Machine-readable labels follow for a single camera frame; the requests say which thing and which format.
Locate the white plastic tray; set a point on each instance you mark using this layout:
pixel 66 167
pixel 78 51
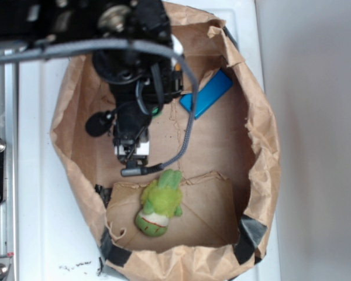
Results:
pixel 54 241

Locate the aluminium frame rail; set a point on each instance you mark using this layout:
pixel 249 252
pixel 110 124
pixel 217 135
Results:
pixel 9 208

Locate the green plush toy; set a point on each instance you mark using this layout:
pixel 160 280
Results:
pixel 161 201

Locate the blue rectangular block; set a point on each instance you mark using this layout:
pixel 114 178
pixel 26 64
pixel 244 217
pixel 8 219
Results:
pixel 215 88

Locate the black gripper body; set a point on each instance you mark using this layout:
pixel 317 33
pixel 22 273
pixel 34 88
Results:
pixel 139 83

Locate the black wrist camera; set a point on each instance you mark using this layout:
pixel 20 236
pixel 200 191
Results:
pixel 100 123

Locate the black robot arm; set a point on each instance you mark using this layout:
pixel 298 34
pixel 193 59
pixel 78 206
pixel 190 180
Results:
pixel 132 49

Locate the brown paper bag tray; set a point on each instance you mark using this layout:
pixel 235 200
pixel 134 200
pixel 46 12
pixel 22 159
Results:
pixel 231 169

